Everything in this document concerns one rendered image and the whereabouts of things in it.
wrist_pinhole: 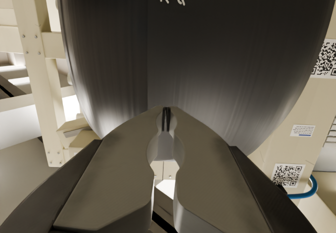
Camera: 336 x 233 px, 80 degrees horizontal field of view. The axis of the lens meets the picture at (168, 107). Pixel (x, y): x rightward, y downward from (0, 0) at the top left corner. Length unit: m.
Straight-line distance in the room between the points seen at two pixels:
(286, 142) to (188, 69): 0.39
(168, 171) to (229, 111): 0.66
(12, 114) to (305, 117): 3.69
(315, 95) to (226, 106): 0.32
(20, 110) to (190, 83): 3.67
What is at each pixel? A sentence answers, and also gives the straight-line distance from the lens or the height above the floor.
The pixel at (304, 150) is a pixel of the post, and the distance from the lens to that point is 0.59.
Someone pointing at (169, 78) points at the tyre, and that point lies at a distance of 0.21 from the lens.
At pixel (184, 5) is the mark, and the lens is 0.20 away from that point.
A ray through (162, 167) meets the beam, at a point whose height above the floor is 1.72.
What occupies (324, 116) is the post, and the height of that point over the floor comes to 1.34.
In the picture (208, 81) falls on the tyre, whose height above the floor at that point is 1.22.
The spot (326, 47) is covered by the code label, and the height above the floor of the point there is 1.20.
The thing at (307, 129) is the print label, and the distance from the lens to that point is 0.56.
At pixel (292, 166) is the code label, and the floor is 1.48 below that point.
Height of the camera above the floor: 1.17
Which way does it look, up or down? 23 degrees up
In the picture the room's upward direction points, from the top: 177 degrees counter-clockwise
